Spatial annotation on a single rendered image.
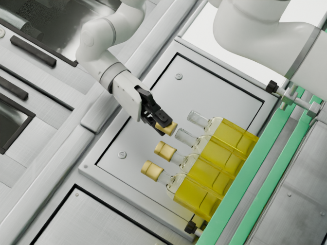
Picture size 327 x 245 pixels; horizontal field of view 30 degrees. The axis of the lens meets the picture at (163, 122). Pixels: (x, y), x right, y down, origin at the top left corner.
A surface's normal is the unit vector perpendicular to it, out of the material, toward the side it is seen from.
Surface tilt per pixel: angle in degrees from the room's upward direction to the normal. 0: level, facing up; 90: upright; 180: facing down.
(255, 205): 90
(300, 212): 90
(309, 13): 90
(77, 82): 90
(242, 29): 101
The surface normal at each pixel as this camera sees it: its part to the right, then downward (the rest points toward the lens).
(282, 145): 0.08, -0.45
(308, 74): -0.39, 0.51
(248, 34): -0.05, 0.53
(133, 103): -0.73, 0.55
